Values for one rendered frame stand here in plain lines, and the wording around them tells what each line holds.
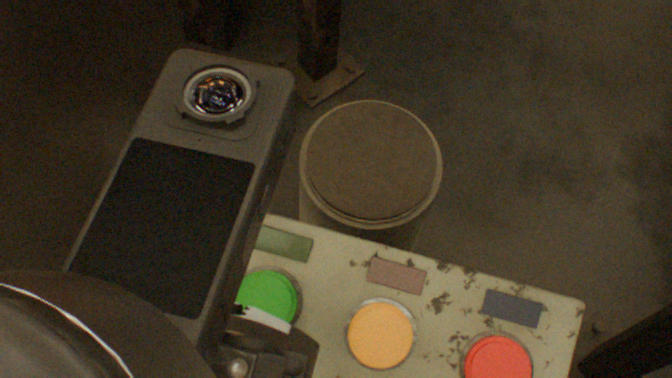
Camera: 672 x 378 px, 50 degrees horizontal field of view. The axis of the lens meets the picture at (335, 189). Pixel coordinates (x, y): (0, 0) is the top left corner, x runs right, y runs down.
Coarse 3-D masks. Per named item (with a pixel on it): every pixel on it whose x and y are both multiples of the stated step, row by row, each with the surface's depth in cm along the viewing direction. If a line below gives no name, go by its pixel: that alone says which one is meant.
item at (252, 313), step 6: (246, 306) 36; (246, 312) 33; (252, 312) 34; (258, 312) 34; (264, 312) 35; (246, 318) 31; (252, 318) 31; (258, 318) 32; (264, 318) 33; (270, 318) 33; (276, 318) 34; (270, 324) 31; (276, 324) 32; (282, 324) 32; (288, 324) 33; (282, 330) 30; (288, 330) 31
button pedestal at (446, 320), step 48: (336, 240) 47; (336, 288) 47; (384, 288) 46; (432, 288) 46; (480, 288) 46; (528, 288) 46; (336, 336) 46; (432, 336) 46; (480, 336) 46; (528, 336) 46; (576, 336) 46
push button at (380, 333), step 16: (368, 304) 46; (384, 304) 46; (352, 320) 46; (368, 320) 45; (384, 320) 45; (400, 320) 45; (352, 336) 45; (368, 336) 45; (384, 336) 45; (400, 336) 45; (368, 352) 45; (384, 352) 45; (400, 352) 45
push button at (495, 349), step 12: (492, 336) 45; (504, 336) 46; (480, 348) 45; (492, 348) 45; (504, 348) 45; (516, 348) 45; (468, 360) 45; (480, 360) 45; (492, 360) 45; (504, 360) 45; (516, 360) 45; (528, 360) 45; (468, 372) 45; (480, 372) 45; (492, 372) 45; (504, 372) 44; (516, 372) 44; (528, 372) 45
